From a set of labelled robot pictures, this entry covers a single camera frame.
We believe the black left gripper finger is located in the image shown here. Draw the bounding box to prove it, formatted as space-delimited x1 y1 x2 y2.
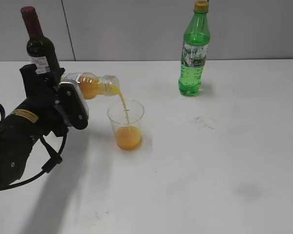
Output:
20 64 54 100
47 68 65 88

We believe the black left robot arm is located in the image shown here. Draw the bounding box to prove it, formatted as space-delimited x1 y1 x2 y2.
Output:
0 64 68 191

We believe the dark red wine bottle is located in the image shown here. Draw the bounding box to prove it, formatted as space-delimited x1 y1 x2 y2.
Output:
21 6 60 76

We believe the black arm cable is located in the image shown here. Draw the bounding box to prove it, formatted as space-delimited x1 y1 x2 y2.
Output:
0 98 69 193

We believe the green soda bottle yellow cap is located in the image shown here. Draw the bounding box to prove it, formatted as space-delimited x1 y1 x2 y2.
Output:
178 0 210 97

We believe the transparent plastic cup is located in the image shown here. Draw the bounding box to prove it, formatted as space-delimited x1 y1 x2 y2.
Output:
107 99 145 151

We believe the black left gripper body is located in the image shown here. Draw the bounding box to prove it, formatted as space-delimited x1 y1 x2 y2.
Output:
4 82 68 137

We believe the NFC orange juice bottle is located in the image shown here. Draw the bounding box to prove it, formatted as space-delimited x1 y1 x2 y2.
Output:
61 72 120 100

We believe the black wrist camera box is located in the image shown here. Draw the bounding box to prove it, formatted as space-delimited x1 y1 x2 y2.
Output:
56 80 89 130

